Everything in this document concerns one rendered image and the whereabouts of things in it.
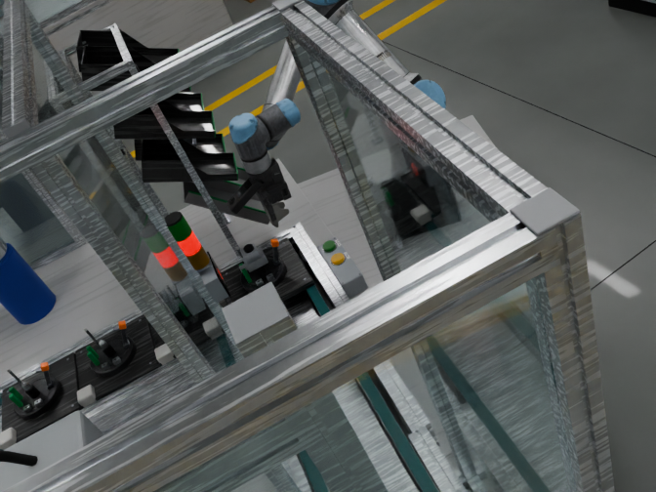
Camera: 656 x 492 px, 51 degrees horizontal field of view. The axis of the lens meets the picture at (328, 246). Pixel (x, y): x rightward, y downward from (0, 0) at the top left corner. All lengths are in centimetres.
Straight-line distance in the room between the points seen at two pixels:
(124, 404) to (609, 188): 241
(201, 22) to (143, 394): 425
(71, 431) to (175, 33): 514
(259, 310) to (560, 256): 35
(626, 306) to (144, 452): 269
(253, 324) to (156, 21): 517
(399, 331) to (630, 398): 234
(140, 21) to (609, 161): 367
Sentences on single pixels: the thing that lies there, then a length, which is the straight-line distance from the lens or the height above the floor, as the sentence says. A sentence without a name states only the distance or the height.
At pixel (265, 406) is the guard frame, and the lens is 42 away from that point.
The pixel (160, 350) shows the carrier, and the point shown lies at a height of 99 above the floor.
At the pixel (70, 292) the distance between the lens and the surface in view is 272.
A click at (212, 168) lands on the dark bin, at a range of 217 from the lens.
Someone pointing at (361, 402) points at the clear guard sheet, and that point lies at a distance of 46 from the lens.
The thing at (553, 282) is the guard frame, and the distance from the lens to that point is 46.
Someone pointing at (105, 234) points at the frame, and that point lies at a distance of 98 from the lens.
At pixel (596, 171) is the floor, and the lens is 361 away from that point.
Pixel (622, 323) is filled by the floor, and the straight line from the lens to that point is 294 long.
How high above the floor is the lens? 228
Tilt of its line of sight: 39 degrees down
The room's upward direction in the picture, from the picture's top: 25 degrees counter-clockwise
